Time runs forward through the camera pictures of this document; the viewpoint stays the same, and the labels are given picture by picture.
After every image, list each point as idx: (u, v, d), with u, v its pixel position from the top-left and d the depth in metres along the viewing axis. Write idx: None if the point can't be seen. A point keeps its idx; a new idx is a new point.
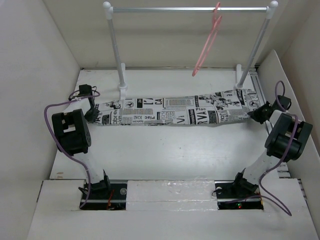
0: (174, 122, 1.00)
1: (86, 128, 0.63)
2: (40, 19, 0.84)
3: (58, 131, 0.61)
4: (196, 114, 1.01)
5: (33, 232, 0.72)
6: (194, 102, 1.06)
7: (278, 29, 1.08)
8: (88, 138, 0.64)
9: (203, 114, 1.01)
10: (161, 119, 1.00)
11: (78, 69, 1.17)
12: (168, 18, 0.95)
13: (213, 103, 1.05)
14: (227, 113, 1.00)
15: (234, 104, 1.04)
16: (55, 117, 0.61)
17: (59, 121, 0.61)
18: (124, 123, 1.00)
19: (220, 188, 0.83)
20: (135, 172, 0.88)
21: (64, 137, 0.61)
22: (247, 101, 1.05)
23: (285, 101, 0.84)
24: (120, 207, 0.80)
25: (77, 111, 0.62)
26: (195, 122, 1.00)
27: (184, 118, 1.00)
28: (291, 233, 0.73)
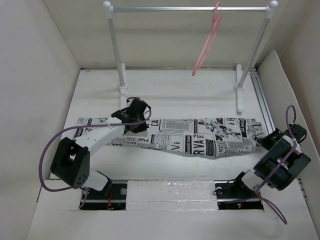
0: (168, 148, 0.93)
1: (80, 173, 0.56)
2: (40, 18, 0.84)
3: (58, 157, 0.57)
4: (192, 143, 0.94)
5: (33, 231, 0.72)
6: (193, 127, 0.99)
7: (278, 30, 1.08)
8: (79, 181, 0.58)
9: (200, 143, 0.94)
10: (155, 143, 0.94)
11: (78, 69, 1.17)
12: (168, 18, 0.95)
13: (213, 130, 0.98)
14: (226, 146, 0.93)
15: (235, 135, 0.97)
16: (63, 143, 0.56)
17: (63, 149, 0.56)
18: (115, 144, 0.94)
19: (220, 188, 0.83)
20: (135, 173, 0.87)
21: (60, 167, 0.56)
22: (250, 134, 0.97)
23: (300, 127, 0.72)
24: (120, 207, 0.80)
25: (83, 151, 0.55)
26: (191, 151, 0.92)
27: (179, 145, 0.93)
28: (291, 233, 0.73)
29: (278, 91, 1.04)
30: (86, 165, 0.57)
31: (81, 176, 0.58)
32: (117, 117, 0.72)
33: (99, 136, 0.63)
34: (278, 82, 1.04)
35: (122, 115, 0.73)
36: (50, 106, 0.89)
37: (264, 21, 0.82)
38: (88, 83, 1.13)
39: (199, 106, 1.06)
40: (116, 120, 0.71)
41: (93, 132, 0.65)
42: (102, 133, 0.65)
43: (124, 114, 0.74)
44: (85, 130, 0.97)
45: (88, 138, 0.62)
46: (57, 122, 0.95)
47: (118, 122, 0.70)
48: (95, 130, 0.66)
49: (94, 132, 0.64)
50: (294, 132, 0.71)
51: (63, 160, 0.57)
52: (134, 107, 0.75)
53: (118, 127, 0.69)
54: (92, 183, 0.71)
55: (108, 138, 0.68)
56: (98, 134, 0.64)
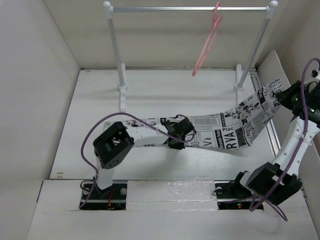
0: (200, 145, 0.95)
1: (116, 158, 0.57)
2: (40, 18, 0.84)
3: (106, 133, 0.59)
4: (223, 137, 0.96)
5: (32, 231, 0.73)
6: (220, 121, 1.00)
7: (278, 30, 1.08)
8: (111, 164, 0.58)
9: (231, 136, 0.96)
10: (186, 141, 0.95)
11: (78, 69, 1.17)
12: (168, 17, 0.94)
13: (239, 117, 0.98)
14: (253, 127, 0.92)
15: (255, 107, 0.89)
16: (115, 124, 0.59)
17: (115, 129, 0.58)
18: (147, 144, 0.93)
19: (220, 188, 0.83)
20: (135, 173, 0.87)
21: (103, 143, 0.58)
22: (269, 94, 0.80)
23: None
24: (121, 207, 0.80)
25: (129, 140, 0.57)
26: (224, 145, 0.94)
27: (211, 141, 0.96)
28: (291, 233, 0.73)
29: None
30: (124, 154, 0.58)
31: (115, 161, 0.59)
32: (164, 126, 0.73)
33: (146, 135, 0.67)
34: None
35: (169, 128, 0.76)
36: (50, 106, 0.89)
37: (264, 21, 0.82)
38: (88, 83, 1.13)
39: (199, 106, 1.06)
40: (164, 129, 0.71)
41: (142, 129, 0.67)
42: (150, 133, 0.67)
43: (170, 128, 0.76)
44: None
45: (136, 132, 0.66)
46: (57, 122, 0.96)
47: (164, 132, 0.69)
48: (144, 129, 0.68)
49: (145, 128, 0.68)
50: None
51: (109, 138, 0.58)
52: (182, 125, 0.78)
53: (163, 135, 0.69)
54: (103, 181, 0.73)
55: (152, 140, 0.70)
56: (146, 131, 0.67)
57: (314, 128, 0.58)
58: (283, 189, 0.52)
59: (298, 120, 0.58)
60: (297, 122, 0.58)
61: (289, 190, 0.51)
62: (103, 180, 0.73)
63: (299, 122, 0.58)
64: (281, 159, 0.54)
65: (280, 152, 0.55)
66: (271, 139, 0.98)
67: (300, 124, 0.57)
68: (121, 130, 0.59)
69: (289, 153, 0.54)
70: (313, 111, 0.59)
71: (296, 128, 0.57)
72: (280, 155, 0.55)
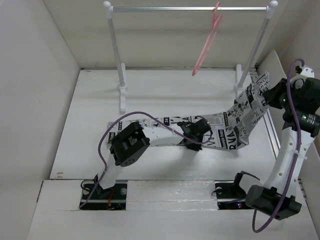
0: (204, 144, 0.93)
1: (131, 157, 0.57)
2: (40, 18, 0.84)
3: (123, 132, 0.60)
4: (226, 137, 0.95)
5: (32, 232, 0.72)
6: (223, 121, 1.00)
7: (278, 30, 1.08)
8: (126, 162, 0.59)
9: (233, 137, 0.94)
10: None
11: (78, 69, 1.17)
12: (168, 17, 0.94)
13: (235, 115, 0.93)
14: (244, 126, 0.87)
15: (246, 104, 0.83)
16: (132, 124, 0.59)
17: (131, 129, 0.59)
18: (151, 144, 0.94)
19: (220, 188, 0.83)
20: (134, 173, 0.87)
21: (119, 141, 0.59)
22: (256, 92, 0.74)
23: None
24: (120, 207, 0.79)
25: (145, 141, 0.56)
26: (227, 146, 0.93)
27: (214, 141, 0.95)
28: (292, 233, 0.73)
29: None
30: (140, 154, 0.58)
31: (131, 160, 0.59)
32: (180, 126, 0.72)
33: (162, 135, 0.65)
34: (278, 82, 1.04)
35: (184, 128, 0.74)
36: (50, 106, 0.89)
37: (264, 21, 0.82)
38: (88, 83, 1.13)
39: (199, 106, 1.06)
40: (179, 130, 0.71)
41: (159, 129, 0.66)
42: (165, 134, 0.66)
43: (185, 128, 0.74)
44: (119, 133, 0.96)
45: (152, 132, 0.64)
46: (57, 122, 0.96)
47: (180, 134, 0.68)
48: (159, 129, 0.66)
49: (160, 129, 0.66)
50: (310, 98, 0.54)
51: (125, 137, 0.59)
52: (199, 125, 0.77)
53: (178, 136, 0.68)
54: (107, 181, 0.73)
55: (166, 140, 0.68)
56: (162, 132, 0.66)
57: (309, 138, 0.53)
58: (282, 212, 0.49)
59: (289, 130, 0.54)
60: (290, 134, 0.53)
61: (288, 212, 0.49)
62: (109, 179, 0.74)
63: (292, 134, 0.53)
64: (277, 181, 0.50)
65: (275, 172, 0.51)
66: (271, 139, 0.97)
67: (293, 136, 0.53)
68: (137, 129, 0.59)
69: (285, 173, 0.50)
70: (306, 117, 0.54)
71: (289, 141, 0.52)
72: (276, 176, 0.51)
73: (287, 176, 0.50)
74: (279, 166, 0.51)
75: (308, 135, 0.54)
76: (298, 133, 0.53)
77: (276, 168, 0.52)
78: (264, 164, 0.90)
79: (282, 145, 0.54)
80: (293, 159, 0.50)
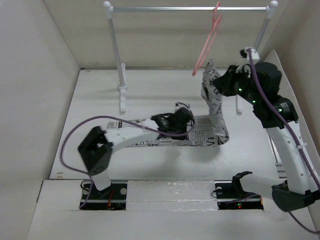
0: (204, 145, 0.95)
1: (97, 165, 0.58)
2: (40, 18, 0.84)
3: (87, 139, 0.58)
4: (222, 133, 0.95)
5: (33, 232, 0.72)
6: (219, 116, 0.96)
7: (278, 30, 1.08)
8: (95, 169, 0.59)
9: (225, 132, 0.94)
10: (190, 139, 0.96)
11: (78, 69, 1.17)
12: (168, 17, 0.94)
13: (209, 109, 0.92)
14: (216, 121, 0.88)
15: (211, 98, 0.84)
16: (93, 132, 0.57)
17: (94, 135, 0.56)
18: (151, 145, 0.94)
19: (220, 188, 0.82)
20: (134, 173, 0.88)
21: (84, 149, 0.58)
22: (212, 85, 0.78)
23: (270, 70, 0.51)
24: (120, 207, 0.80)
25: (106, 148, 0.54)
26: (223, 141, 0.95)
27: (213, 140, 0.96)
28: (292, 233, 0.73)
29: None
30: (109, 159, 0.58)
31: (101, 166, 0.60)
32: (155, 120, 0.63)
33: (130, 136, 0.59)
34: None
35: (161, 121, 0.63)
36: (50, 106, 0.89)
37: (264, 21, 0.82)
38: (88, 83, 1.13)
39: (199, 106, 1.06)
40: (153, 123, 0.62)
41: (126, 130, 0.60)
42: (132, 133, 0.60)
43: (164, 122, 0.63)
44: None
45: (117, 134, 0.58)
46: (57, 122, 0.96)
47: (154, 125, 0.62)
48: (126, 129, 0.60)
49: (128, 129, 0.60)
50: (271, 89, 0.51)
51: (89, 144, 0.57)
52: (178, 115, 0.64)
53: (150, 133, 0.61)
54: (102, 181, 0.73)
55: (138, 140, 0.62)
56: (131, 132, 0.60)
57: (295, 126, 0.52)
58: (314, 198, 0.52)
59: (277, 129, 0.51)
60: (282, 132, 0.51)
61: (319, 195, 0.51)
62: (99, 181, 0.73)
63: (283, 132, 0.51)
64: (303, 181, 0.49)
65: (295, 175, 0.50)
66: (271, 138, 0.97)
67: (286, 133, 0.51)
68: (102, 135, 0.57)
69: (304, 170, 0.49)
70: (281, 110, 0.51)
71: (287, 141, 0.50)
72: (299, 179, 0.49)
73: (307, 171, 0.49)
74: (295, 168, 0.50)
75: (292, 123, 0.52)
76: (287, 128, 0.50)
77: (292, 171, 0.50)
78: (263, 163, 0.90)
79: (280, 144, 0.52)
80: (302, 153, 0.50)
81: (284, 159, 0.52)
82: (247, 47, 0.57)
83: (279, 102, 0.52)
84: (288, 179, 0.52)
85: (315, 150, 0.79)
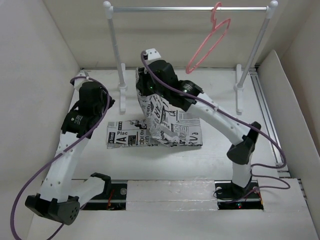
0: (186, 141, 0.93)
1: (67, 214, 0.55)
2: (40, 18, 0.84)
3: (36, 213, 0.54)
4: (189, 135, 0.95)
5: (33, 232, 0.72)
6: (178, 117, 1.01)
7: (278, 30, 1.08)
8: (71, 215, 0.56)
9: (195, 135, 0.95)
10: (175, 131, 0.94)
11: (78, 69, 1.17)
12: (168, 17, 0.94)
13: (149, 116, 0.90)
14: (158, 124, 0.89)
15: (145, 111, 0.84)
16: (31, 205, 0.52)
17: (33, 209, 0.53)
18: (151, 145, 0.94)
19: (220, 188, 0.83)
20: (134, 173, 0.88)
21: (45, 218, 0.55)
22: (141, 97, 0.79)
23: (160, 65, 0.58)
24: (120, 207, 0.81)
25: (53, 208, 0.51)
26: (187, 142, 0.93)
27: (196, 137, 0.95)
28: (292, 233, 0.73)
29: (278, 91, 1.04)
30: (70, 204, 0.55)
31: (74, 209, 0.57)
32: (70, 130, 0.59)
33: (61, 175, 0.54)
34: (278, 82, 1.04)
35: (74, 122, 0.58)
36: (50, 106, 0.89)
37: (264, 21, 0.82)
38: None
39: None
40: (70, 136, 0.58)
41: (54, 171, 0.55)
42: (61, 169, 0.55)
43: (78, 118, 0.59)
44: (117, 134, 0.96)
45: (50, 185, 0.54)
46: (57, 122, 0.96)
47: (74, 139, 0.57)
48: (54, 169, 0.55)
49: (53, 170, 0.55)
50: (170, 77, 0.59)
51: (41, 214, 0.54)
52: (86, 98, 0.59)
53: (76, 146, 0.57)
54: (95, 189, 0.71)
55: (74, 163, 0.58)
56: (56, 171, 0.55)
57: (203, 95, 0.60)
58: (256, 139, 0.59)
59: (191, 105, 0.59)
60: (198, 105, 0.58)
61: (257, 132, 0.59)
62: (87, 197, 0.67)
63: (198, 105, 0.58)
64: (237, 131, 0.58)
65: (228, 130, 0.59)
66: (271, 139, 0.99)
67: (200, 105, 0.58)
68: (39, 199, 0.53)
69: (229, 122, 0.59)
70: (185, 89, 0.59)
71: (205, 110, 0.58)
72: (233, 131, 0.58)
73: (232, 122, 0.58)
74: (225, 126, 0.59)
75: (200, 95, 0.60)
76: (198, 101, 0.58)
77: (225, 129, 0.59)
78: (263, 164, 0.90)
79: (202, 115, 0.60)
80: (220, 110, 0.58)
81: (215, 124, 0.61)
82: (145, 51, 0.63)
83: (182, 85, 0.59)
84: (227, 136, 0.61)
85: (314, 150, 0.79)
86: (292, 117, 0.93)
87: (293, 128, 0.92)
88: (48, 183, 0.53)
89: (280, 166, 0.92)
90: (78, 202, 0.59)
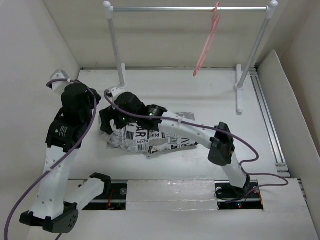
0: (179, 145, 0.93)
1: (64, 224, 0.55)
2: (40, 18, 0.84)
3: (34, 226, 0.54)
4: (180, 138, 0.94)
5: (33, 232, 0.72)
6: None
7: (277, 30, 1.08)
8: (70, 223, 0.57)
9: (186, 137, 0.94)
10: (166, 137, 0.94)
11: (78, 69, 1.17)
12: (168, 17, 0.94)
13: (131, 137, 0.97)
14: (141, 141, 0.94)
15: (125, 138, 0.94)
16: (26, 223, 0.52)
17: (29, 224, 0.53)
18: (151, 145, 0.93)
19: (220, 188, 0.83)
20: (134, 173, 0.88)
21: None
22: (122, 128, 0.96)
23: (125, 97, 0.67)
24: (120, 207, 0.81)
25: (48, 224, 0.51)
26: (178, 145, 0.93)
27: (188, 138, 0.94)
28: (292, 234, 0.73)
29: (278, 91, 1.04)
30: (66, 215, 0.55)
31: (72, 217, 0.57)
32: (55, 143, 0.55)
33: (51, 192, 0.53)
34: (278, 82, 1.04)
35: (59, 134, 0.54)
36: (50, 106, 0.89)
37: (264, 21, 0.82)
38: (88, 83, 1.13)
39: (198, 106, 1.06)
40: (56, 150, 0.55)
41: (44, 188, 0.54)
42: (51, 186, 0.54)
43: (63, 129, 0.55)
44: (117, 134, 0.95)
45: (43, 203, 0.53)
46: None
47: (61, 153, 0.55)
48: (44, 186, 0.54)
49: (43, 187, 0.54)
50: (136, 105, 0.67)
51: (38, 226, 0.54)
52: (70, 105, 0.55)
53: (65, 161, 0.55)
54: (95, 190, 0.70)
55: (65, 176, 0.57)
56: (47, 189, 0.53)
57: (167, 113, 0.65)
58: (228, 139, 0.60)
59: (159, 125, 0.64)
60: (164, 123, 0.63)
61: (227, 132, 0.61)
62: (88, 199, 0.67)
63: (165, 123, 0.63)
64: (204, 135, 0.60)
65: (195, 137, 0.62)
66: (271, 139, 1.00)
67: (166, 122, 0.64)
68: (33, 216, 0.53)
69: (197, 130, 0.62)
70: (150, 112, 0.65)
71: (172, 125, 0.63)
72: (200, 137, 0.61)
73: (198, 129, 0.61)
74: (191, 133, 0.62)
75: (165, 114, 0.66)
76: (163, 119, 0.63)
77: (193, 137, 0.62)
78: (263, 164, 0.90)
79: (170, 132, 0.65)
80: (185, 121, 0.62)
81: (185, 135, 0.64)
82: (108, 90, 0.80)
83: (149, 110, 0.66)
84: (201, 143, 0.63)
85: (314, 150, 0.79)
86: (292, 117, 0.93)
87: (293, 129, 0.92)
88: (39, 201, 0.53)
89: (280, 166, 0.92)
90: (76, 209, 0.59)
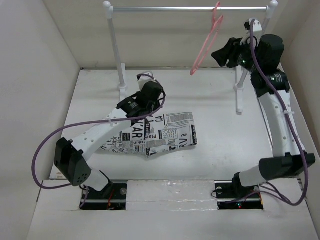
0: (177, 146, 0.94)
1: (78, 174, 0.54)
2: (40, 17, 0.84)
3: (58, 155, 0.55)
4: (178, 139, 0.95)
5: (33, 231, 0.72)
6: (165, 121, 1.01)
7: (278, 30, 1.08)
8: (79, 179, 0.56)
9: (184, 137, 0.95)
10: (163, 138, 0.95)
11: (78, 69, 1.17)
12: (168, 17, 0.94)
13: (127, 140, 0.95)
14: (137, 142, 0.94)
15: (120, 141, 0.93)
16: (59, 145, 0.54)
17: (60, 149, 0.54)
18: (148, 147, 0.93)
19: (220, 188, 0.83)
20: (134, 173, 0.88)
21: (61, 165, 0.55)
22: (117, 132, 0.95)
23: (273, 41, 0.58)
24: (120, 207, 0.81)
25: (79, 155, 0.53)
26: (176, 146, 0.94)
27: (186, 138, 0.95)
28: (292, 234, 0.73)
29: None
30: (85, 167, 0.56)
31: (84, 174, 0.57)
32: (121, 109, 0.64)
33: (98, 136, 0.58)
34: None
35: (130, 105, 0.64)
36: (50, 106, 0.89)
37: (264, 21, 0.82)
38: (88, 83, 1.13)
39: (199, 106, 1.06)
40: (121, 112, 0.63)
41: (94, 130, 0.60)
42: (102, 132, 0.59)
43: (134, 105, 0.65)
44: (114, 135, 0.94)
45: (85, 139, 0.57)
46: (57, 122, 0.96)
47: (122, 116, 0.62)
48: (95, 130, 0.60)
49: (94, 130, 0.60)
50: (271, 59, 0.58)
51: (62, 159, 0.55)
52: (145, 94, 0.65)
53: (121, 123, 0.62)
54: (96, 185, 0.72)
55: (110, 135, 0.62)
56: (97, 132, 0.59)
57: (285, 94, 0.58)
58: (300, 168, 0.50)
59: (266, 94, 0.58)
60: (271, 98, 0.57)
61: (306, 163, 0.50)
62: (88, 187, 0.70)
63: (272, 98, 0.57)
64: (287, 145, 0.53)
65: (279, 138, 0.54)
66: None
67: (274, 99, 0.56)
68: (69, 145, 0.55)
69: (288, 134, 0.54)
70: (274, 79, 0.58)
71: (274, 105, 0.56)
72: (283, 142, 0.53)
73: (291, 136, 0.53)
74: (280, 132, 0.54)
75: (283, 92, 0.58)
76: (275, 94, 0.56)
77: (277, 134, 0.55)
78: None
79: (266, 109, 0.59)
80: (286, 116, 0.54)
81: (272, 126, 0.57)
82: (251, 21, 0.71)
83: (274, 73, 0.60)
84: (274, 144, 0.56)
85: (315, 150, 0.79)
86: None
87: None
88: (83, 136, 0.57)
89: None
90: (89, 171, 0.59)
